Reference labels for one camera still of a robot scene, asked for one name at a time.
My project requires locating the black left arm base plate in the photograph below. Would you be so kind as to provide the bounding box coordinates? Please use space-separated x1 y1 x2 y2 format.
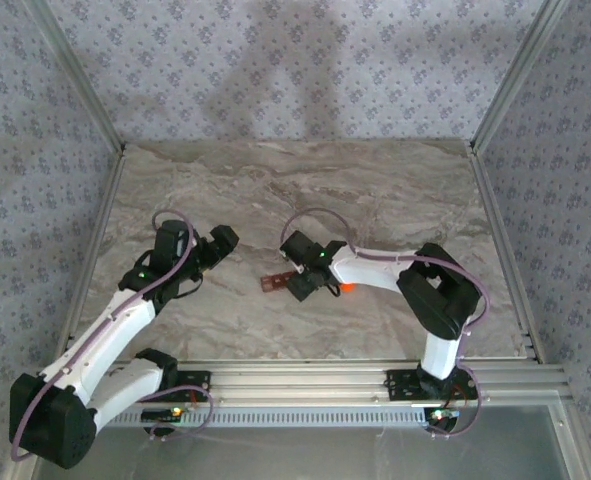
172 368 213 401

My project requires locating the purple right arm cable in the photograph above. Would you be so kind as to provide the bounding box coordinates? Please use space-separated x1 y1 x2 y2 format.
279 207 492 441

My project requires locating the slotted grey cable duct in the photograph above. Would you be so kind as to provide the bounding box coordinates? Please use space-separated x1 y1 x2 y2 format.
99 407 429 430

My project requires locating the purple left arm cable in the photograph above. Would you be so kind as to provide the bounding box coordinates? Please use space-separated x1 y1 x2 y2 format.
8 209 215 464

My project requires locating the aluminium side rail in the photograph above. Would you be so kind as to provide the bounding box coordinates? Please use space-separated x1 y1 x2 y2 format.
467 144 547 365
57 144 128 361

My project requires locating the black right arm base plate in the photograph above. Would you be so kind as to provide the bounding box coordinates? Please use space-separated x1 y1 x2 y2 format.
385 368 479 402

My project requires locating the grey metal sheet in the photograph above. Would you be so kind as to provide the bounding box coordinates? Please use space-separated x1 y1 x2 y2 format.
29 404 584 480

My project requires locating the aluminium frame post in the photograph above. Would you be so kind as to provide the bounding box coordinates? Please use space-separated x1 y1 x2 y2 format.
468 0 576 154
22 0 127 151

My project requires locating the aluminium mounting rail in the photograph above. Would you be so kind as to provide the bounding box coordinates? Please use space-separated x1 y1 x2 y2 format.
114 360 572 407

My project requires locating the brown brick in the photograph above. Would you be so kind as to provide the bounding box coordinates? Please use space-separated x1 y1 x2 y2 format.
258 271 296 294

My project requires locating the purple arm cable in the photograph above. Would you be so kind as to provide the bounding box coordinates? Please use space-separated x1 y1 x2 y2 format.
279 207 492 441
8 209 215 464

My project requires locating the thin black left gripper cable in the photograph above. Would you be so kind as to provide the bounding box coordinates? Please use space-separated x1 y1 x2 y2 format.
177 272 205 300

